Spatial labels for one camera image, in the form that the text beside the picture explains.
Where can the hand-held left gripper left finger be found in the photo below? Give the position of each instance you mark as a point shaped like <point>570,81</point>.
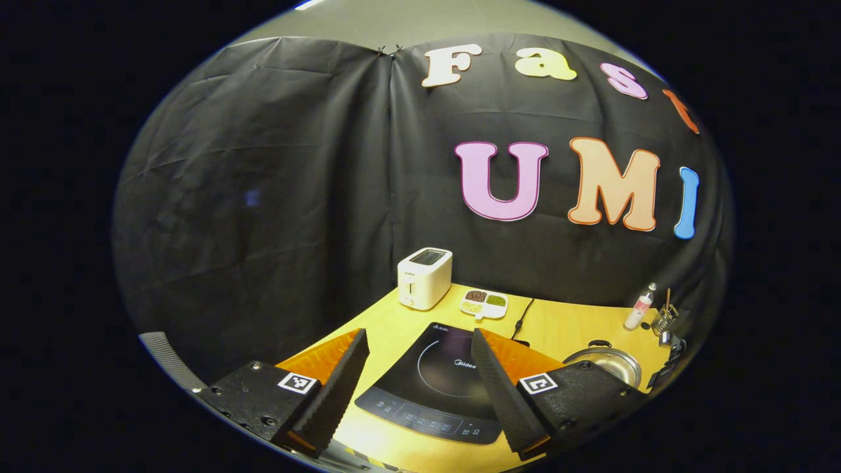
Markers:
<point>338,391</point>

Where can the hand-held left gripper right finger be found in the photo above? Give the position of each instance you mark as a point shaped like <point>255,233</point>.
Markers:
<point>500,391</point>

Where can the black induction cooktop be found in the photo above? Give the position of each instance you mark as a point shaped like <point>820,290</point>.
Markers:
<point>440,374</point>

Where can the stainless steel pot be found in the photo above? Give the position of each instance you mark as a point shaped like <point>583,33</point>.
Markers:
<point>608,364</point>

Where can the clear glass holder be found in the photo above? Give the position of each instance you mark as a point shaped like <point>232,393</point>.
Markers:
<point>663,320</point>

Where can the clear bottle with pink label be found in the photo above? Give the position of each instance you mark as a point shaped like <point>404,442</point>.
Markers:
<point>638,309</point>

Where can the white divided dish with beans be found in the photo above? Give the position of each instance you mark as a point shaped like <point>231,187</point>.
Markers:
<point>483,304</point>

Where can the white toaster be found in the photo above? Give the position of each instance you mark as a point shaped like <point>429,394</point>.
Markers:
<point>424,279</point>

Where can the grey ribbed strip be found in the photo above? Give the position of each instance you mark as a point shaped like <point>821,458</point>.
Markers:
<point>171,361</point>

